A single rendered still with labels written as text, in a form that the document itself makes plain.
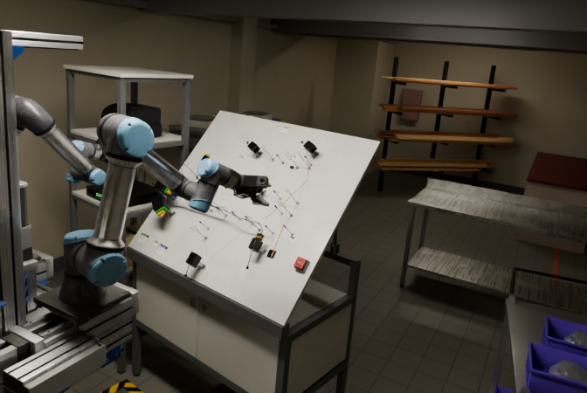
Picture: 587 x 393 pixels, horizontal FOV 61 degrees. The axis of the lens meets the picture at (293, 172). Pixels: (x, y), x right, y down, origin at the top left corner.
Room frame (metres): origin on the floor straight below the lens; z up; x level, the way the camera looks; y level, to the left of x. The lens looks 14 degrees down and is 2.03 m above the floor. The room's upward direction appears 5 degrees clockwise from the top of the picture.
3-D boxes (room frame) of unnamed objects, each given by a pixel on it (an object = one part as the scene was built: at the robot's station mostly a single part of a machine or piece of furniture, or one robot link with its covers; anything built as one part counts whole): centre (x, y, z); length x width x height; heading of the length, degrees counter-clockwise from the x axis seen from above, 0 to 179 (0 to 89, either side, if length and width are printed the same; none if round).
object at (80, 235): (1.55, 0.69, 1.33); 0.13 x 0.12 x 0.14; 47
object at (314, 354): (2.58, 0.25, 0.60); 1.17 x 0.58 x 0.40; 52
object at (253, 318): (2.33, 0.44, 0.83); 1.18 x 0.05 x 0.06; 52
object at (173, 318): (2.51, 0.65, 0.60); 0.55 x 0.02 x 0.39; 52
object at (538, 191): (6.75, -3.70, 0.40); 2.45 x 0.75 x 0.80; 153
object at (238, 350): (2.17, 0.21, 0.60); 0.55 x 0.03 x 0.39; 52
